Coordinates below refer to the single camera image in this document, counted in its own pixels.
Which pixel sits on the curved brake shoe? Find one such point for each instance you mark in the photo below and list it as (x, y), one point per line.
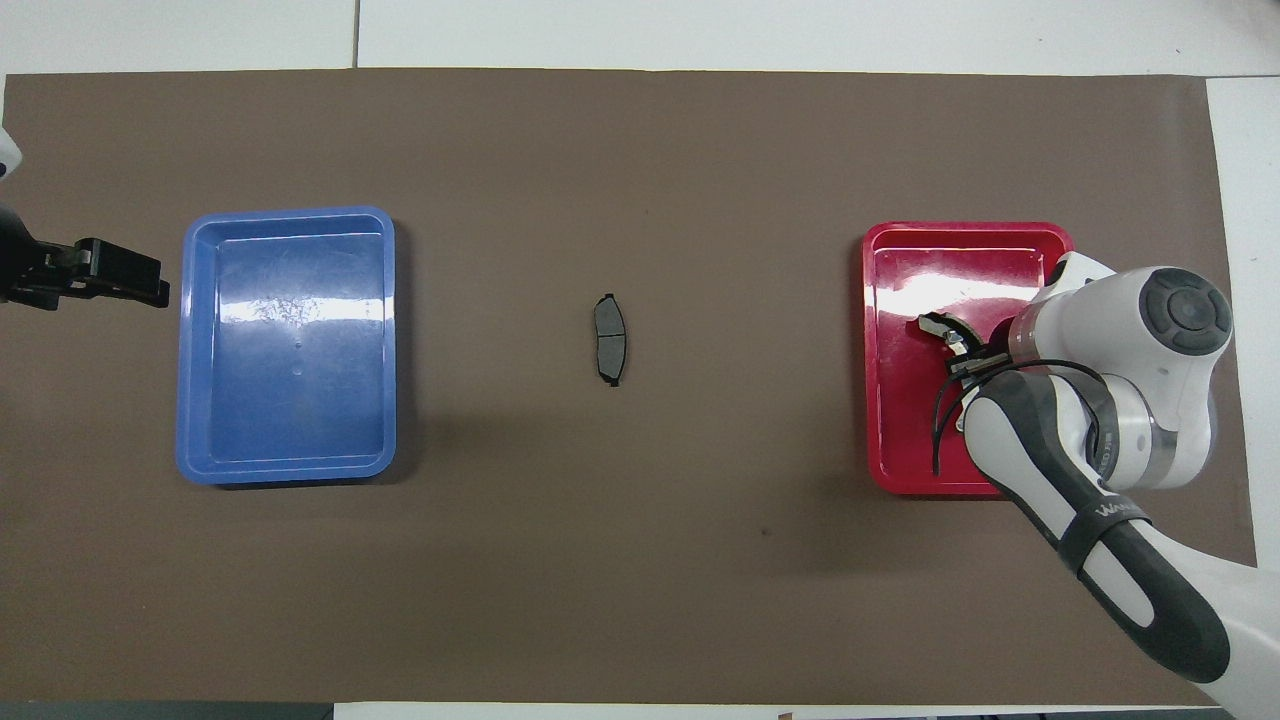
(940, 326)

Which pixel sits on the red plastic tray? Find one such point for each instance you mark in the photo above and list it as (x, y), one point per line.
(900, 400)

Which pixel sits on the grey brake pad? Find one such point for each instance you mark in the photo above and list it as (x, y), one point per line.
(610, 340)

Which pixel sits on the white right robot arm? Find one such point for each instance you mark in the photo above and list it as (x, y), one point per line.
(1150, 320)

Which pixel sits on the brown table mat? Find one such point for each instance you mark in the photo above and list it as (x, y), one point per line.
(640, 150)

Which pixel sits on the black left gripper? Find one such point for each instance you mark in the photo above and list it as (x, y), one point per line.
(25, 270)

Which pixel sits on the blue plastic tray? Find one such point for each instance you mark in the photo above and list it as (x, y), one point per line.
(290, 350)

